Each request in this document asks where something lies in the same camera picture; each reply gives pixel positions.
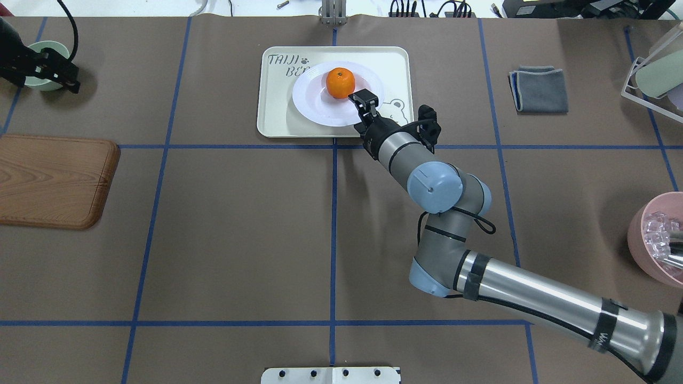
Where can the purple pastel cup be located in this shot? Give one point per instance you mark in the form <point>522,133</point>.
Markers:
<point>675,96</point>

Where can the cream bear tray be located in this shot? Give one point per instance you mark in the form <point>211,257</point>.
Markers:
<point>277,115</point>

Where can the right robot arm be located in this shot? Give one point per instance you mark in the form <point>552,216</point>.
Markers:
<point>648,343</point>

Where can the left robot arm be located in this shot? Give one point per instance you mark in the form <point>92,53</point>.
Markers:
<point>10,40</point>

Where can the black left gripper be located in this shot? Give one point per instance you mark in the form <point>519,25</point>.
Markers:
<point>20,60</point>

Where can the pink bowl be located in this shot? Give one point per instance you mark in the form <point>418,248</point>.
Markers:
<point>650,235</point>

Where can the green bowl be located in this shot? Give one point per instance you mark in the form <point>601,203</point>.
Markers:
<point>53,69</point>

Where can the orange fruit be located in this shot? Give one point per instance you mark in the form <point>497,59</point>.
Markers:
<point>340,83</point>

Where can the wooden cutting board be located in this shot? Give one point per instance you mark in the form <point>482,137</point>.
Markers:
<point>51,182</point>

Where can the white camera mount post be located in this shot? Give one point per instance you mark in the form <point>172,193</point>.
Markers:
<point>353,374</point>

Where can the aluminium frame post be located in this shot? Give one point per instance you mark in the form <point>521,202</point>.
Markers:
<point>333,12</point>

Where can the white wire cup rack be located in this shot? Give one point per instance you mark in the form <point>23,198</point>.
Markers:
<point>668,43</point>

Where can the grey folded cloth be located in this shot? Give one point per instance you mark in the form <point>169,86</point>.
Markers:
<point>539,90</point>

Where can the metal scoop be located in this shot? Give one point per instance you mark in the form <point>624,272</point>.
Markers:
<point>673,253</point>

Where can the green pastel cup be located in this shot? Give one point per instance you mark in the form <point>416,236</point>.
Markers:
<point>656,78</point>

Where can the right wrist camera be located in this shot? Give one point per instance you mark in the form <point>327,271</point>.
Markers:
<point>430,130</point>

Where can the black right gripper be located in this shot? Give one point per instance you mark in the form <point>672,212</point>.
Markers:
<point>375,130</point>

